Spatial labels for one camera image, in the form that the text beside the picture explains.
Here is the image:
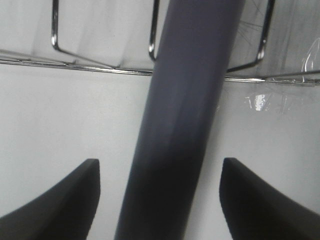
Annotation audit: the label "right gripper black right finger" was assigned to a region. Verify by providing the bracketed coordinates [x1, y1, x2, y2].
[219, 157, 320, 240]

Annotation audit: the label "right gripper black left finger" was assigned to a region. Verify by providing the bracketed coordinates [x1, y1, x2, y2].
[0, 159, 101, 240]

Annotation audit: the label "purple hand brush black bristles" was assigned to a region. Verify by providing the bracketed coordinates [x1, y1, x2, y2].
[114, 0, 245, 240]

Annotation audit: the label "chrome wire dish rack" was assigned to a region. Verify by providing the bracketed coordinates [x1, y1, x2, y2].
[0, 0, 320, 86]

